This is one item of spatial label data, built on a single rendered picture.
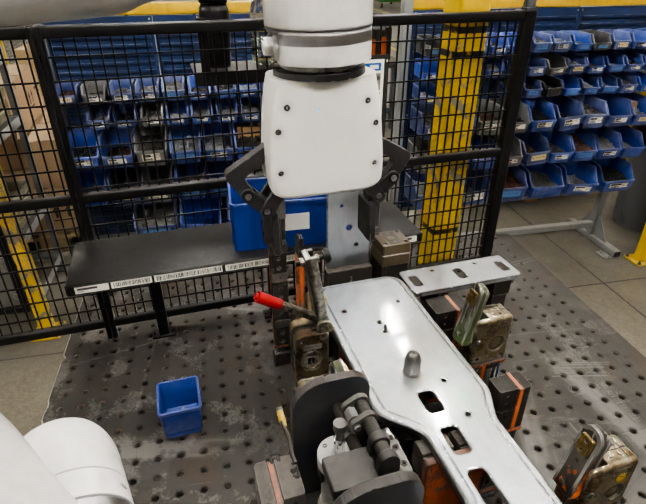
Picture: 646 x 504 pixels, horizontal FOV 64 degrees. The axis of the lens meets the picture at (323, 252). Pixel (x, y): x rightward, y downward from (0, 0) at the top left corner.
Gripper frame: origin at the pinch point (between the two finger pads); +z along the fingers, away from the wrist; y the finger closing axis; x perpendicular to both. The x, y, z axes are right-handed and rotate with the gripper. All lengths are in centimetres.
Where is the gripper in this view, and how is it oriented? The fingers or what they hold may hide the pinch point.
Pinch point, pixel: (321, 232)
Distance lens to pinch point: 49.4
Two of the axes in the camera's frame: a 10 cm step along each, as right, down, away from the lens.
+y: 9.6, -1.6, 2.3
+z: 0.1, 8.6, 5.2
